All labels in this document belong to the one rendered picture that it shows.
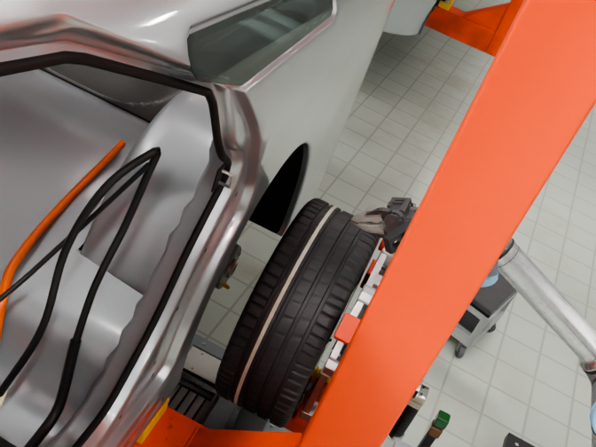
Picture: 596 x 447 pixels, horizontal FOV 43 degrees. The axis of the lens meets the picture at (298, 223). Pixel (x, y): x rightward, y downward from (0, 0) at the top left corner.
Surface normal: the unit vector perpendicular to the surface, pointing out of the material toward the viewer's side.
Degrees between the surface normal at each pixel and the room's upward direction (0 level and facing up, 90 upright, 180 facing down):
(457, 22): 90
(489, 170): 90
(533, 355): 0
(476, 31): 90
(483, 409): 0
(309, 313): 47
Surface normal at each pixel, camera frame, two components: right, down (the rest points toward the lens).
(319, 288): 0.05, -0.34
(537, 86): -0.35, 0.49
